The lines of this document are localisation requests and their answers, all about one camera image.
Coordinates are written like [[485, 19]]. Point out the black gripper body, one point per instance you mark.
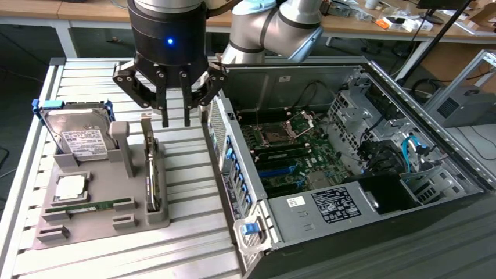
[[166, 32]]

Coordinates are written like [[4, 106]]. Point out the graphics card with metal bracket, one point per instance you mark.
[[152, 174]]

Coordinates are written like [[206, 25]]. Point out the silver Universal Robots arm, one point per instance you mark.
[[270, 26]]

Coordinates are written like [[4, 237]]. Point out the thin locking lever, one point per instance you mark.
[[257, 116]]

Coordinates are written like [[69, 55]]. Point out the open grey PC case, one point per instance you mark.
[[240, 139]]

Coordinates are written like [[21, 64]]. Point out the wooden desk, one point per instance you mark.
[[77, 16], [386, 34]]

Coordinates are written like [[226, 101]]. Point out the CPU socket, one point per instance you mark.
[[274, 135]]

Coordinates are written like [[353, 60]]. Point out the metal socket cover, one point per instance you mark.
[[301, 122]]

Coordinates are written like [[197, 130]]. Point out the dark RAM stick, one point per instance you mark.
[[282, 154]]

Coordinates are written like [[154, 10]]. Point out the grey printed parts rack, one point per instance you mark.
[[104, 186]]

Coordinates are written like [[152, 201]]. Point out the green motherboard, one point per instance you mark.
[[313, 154]]

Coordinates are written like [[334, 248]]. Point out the perforated metal drive cage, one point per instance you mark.
[[348, 110]]

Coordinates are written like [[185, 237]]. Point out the silver CPU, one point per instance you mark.
[[69, 187]]

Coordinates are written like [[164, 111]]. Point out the silver chipset heatsink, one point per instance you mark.
[[318, 178]]

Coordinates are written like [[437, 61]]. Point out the green RAM stick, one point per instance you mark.
[[89, 207]]

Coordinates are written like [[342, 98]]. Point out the orange and white box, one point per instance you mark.
[[386, 23]]

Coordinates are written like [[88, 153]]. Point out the white cup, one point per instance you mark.
[[372, 3]]

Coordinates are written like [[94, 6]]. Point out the blue case latch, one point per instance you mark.
[[248, 228]]

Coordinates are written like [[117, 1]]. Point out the grey power supply unit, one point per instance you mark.
[[305, 216]]

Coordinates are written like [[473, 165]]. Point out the black tripod pole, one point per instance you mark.
[[436, 40]]

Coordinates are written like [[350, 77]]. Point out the black monitor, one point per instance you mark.
[[437, 3]]

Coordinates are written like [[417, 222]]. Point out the grey computer tower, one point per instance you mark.
[[464, 107]]

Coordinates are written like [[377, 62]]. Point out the metal disk bay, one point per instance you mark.
[[429, 186]]

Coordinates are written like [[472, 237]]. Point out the cardboard box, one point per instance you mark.
[[484, 17]]

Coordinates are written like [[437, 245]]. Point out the hard disk with blue bracket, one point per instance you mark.
[[77, 128]]

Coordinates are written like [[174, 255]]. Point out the aluminium profile frame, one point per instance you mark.
[[489, 56]]

